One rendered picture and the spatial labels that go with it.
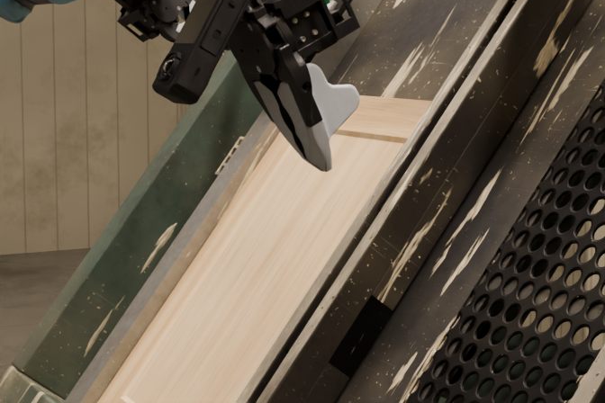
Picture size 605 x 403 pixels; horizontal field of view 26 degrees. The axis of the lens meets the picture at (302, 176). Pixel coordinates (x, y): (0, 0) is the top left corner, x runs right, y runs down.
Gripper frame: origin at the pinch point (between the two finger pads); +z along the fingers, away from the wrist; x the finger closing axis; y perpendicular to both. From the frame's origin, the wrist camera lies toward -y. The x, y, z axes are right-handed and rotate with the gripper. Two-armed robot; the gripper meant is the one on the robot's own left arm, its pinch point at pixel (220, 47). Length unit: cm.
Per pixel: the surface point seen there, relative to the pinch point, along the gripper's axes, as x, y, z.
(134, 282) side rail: 30.0, 22.1, 14.3
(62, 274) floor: -177, 553, 198
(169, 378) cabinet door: 52, -11, 10
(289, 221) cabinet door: 30.1, -23.2, 10.5
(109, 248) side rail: 28.0, 21.4, 7.6
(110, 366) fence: 50, 4, 9
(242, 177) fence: 19.8, -7.2, 9.4
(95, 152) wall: -286, 611, 198
